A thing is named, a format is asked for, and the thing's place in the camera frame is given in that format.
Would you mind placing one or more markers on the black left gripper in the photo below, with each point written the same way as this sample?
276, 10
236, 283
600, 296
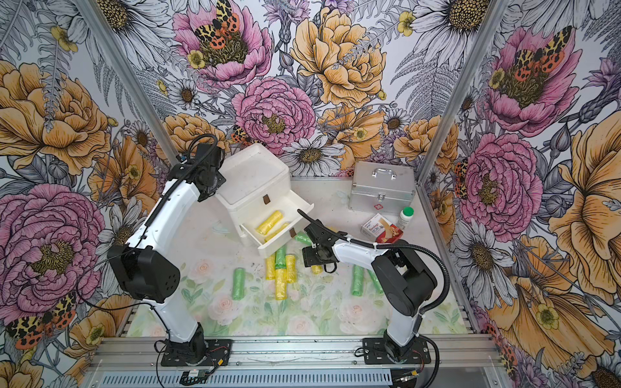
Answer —
206, 195

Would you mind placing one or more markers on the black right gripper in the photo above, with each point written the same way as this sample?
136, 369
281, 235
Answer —
309, 260

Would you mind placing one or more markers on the white plastic drawer cabinet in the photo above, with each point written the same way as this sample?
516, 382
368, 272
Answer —
249, 194

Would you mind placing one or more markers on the white drawer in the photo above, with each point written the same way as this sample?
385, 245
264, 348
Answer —
257, 210

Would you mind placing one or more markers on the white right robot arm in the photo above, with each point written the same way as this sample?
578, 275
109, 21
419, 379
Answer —
413, 278

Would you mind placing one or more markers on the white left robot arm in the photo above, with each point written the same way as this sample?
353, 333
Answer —
143, 266

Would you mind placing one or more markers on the green bag roll back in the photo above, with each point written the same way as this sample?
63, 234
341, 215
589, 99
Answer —
304, 239

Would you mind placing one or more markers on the green bag roll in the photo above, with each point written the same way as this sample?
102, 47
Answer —
238, 287
280, 258
358, 277
304, 239
375, 282

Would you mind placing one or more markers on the green bag roll centre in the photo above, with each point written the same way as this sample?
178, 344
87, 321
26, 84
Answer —
280, 258

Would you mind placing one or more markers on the yellow bag roll front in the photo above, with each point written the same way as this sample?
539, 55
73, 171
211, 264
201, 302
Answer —
280, 284

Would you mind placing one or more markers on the red white small box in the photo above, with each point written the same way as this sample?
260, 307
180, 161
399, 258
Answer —
380, 230

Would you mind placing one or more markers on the green bag roll far right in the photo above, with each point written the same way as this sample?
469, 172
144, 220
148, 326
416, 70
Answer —
375, 282

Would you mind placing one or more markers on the floral table mat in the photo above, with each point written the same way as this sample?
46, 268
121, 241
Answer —
316, 305

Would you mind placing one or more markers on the green bag roll far left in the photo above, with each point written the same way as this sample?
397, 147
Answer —
238, 287

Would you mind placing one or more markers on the silver aluminium case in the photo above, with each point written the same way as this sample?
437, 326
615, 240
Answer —
381, 188

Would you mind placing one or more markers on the white bottle green cap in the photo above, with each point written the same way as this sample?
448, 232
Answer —
405, 216

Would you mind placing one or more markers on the aluminium front rail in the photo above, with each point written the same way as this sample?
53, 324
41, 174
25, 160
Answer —
303, 361

